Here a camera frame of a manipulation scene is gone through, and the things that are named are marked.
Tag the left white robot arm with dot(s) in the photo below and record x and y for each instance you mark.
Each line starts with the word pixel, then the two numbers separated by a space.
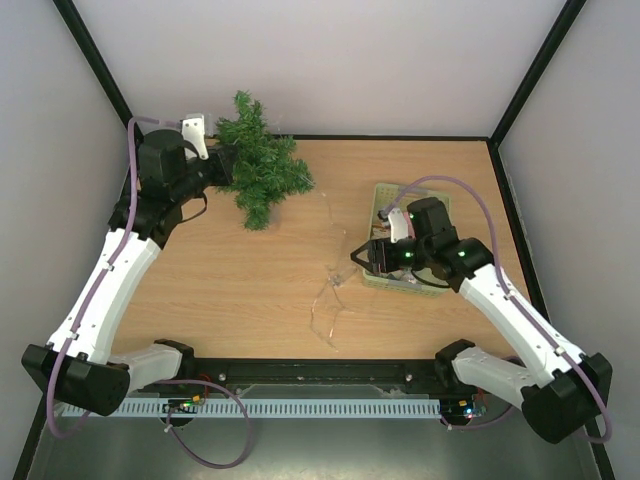
pixel 77 366

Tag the clear string light garland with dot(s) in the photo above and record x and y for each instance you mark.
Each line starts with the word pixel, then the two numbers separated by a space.
pixel 313 234

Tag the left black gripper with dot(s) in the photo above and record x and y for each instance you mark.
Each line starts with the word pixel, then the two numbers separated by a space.
pixel 224 163

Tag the green perforated plastic basket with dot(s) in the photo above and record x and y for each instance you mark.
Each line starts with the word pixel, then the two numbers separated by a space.
pixel 388 196

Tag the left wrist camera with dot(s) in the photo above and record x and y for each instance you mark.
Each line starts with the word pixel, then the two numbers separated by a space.
pixel 194 132

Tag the small green christmas tree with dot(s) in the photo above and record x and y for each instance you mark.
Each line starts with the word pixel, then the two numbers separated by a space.
pixel 266 171

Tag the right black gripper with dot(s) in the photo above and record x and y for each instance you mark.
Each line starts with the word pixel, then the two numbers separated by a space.
pixel 373 256

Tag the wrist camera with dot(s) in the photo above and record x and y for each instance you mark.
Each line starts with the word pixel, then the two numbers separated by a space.
pixel 194 132
pixel 399 222

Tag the black aluminium front rail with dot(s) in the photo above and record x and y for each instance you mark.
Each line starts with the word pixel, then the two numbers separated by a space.
pixel 280 371

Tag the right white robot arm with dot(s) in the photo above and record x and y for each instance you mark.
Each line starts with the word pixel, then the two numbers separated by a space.
pixel 555 384

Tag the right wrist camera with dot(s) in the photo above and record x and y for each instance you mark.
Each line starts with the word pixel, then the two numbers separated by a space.
pixel 399 222

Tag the white slotted cable duct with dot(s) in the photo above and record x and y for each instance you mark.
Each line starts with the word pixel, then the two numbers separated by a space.
pixel 283 408

